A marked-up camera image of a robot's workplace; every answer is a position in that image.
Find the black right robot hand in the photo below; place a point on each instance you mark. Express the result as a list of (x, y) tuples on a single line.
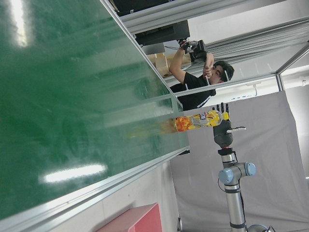
[(223, 135)]

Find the orange drink bottle yellow cap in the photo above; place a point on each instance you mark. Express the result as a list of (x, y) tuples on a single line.
[(202, 119)]

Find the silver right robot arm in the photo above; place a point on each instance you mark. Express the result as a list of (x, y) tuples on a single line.
[(233, 193)]

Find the red basket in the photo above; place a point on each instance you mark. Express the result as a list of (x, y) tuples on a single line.
[(140, 220)]

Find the grey curtain cloth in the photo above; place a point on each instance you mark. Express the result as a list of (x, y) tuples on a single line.
[(265, 145)]

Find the person in black shirt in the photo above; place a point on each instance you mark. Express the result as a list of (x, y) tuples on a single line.
[(193, 84)]

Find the brown cardboard box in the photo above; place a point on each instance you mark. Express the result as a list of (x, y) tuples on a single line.
[(160, 64)]

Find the black equipment case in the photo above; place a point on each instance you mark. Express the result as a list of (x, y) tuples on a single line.
[(164, 31)]

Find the green conveyor belt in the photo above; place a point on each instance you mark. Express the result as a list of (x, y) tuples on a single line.
[(60, 96)]

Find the aluminium cell frame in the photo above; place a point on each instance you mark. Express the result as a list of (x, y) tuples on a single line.
[(253, 77)]

